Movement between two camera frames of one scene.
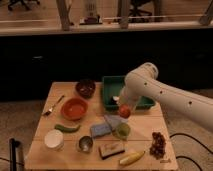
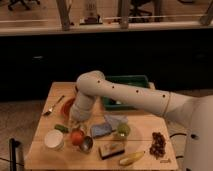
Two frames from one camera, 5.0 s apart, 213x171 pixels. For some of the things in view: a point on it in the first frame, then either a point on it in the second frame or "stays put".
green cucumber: [65, 129] stays put
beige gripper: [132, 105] to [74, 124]
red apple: [125, 110] to [77, 137]
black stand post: [13, 143] stays put
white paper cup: [54, 139] stays put
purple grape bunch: [158, 145] stays put
